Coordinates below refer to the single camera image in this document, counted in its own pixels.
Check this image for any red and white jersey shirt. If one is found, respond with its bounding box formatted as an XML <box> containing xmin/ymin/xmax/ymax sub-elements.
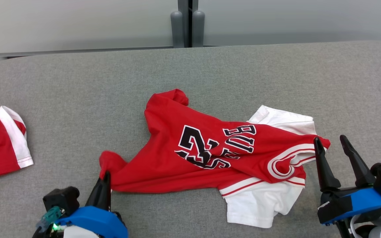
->
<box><xmin>99</xmin><ymin>89</ymin><xmax>331</xmax><ymax>228</ymax></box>

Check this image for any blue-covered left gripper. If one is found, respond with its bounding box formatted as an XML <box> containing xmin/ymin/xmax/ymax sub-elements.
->
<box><xmin>54</xmin><ymin>171</ymin><xmax>129</xmax><ymax>238</ymax></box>

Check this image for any grey partition post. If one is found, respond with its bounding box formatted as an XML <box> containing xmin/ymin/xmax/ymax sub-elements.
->
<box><xmin>171</xmin><ymin>0</ymin><xmax>190</xmax><ymax>49</ymax></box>
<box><xmin>191</xmin><ymin>0</ymin><xmax>205</xmax><ymax>48</ymax></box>

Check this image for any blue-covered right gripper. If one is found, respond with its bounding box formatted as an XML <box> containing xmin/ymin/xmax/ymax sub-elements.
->
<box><xmin>314</xmin><ymin>134</ymin><xmax>381</xmax><ymax>238</ymax></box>

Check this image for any grey panel base rail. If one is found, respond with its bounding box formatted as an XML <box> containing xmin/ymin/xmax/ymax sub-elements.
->
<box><xmin>0</xmin><ymin>46</ymin><xmax>174</xmax><ymax>59</ymax></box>

